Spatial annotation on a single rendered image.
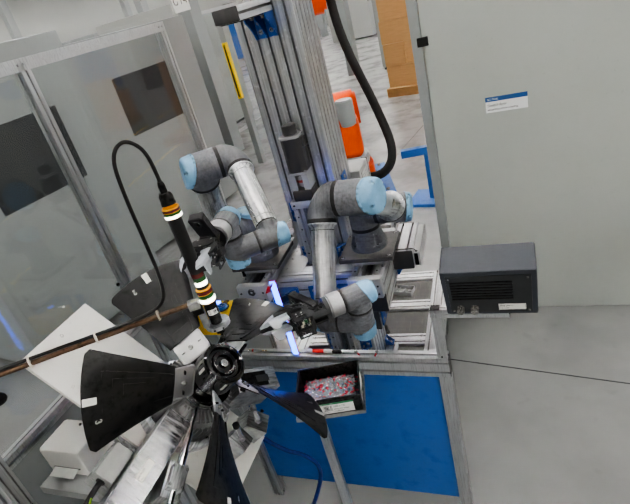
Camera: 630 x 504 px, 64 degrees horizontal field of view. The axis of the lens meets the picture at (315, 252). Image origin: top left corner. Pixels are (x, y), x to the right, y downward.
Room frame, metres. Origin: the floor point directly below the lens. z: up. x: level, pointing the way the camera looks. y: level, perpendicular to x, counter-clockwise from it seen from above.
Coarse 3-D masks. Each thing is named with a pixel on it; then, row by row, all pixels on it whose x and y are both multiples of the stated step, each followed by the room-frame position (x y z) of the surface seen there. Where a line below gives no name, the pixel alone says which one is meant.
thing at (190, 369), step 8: (176, 368) 1.06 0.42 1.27; (184, 368) 1.07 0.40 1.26; (192, 368) 1.08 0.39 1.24; (176, 376) 1.05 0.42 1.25; (184, 376) 1.07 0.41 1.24; (192, 376) 1.08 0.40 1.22; (176, 384) 1.05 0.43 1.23; (192, 384) 1.07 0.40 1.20; (176, 392) 1.04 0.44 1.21; (192, 392) 1.07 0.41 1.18
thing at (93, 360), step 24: (96, 360) 0.98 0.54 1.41; (120, 360) 1.00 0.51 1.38; (144, 360) 1.03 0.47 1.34; (96, 384) 0.95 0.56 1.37; (120, 384) 0.97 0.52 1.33; (144, 384) 1.00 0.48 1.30; (168, 384) 1.03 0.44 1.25; (96, 408) 0.92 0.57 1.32; (120, 408) 0.95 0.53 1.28; (144, 408) 0.98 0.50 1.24; (96, 432) 0.90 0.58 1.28; (120, 432) 0.93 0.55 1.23
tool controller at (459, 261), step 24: (456, 264) 1.23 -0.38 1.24; (480, 264) 1.20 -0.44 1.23; (504, 264) 1.17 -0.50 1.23; (528, 264) 1.14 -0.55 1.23; (456, 288) 1.22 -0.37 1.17; (480, 288) 1.19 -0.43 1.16; (504, 288) 1.16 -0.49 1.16; (528, 288) 1.14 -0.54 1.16; (456, 312) 1.25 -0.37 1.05; (480, 312) 1.23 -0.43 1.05; (504, 312) 1.20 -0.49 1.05; (528, 312) 1.17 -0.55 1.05
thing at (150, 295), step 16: (160, 272) 1.33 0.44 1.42; (176, 272) 1.33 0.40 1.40; (128, 288) 1.29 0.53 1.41; (144, 288) 1.29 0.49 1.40; (160, 288) 1.29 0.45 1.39; (176, 288) 1.29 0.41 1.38; (128, 304) 1.26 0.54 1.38; (144, 304) 1.26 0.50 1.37; (176, 304) 1.25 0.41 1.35; (160, 320) 1.22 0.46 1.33; (176, 320) 1.21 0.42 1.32; (192, 320) 1.21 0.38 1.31; (160, 336) 1.19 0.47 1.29; (176, 336) 1.19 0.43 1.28
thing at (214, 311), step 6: (162, 186) 1.20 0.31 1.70; (162, 192) 1.20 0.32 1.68; (168, 192) 1.20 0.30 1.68; (162, 198) 1.19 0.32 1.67; (168, 198) 1.19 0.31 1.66; (174, 198) 1.21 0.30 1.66; (162, 204) 1.19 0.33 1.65; (168, 204) 1.19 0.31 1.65; (204, 306) 1.19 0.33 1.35; (210, 306) 1.19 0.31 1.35; (216, 306) 1.20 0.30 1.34; (210, 312) 1.19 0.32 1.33; (216, 312) 1.19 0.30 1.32; (210, 318) 1.19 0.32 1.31; (216, 318) 1.19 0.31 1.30; (216, 324) 1.19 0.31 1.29; (222, 330) 1.20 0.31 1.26
